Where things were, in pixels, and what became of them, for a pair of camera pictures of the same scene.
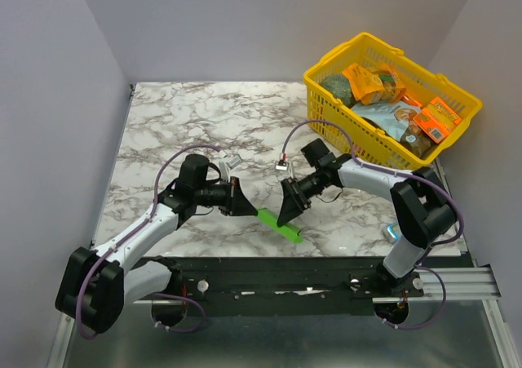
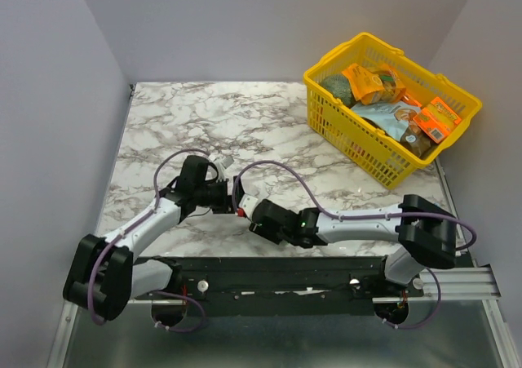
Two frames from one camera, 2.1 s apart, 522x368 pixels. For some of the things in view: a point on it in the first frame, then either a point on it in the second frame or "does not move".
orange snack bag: (373, 85) does not move
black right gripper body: (294, 192) to (257, 215)
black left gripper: (236, 203) does not move
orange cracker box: (436, 120) does not move
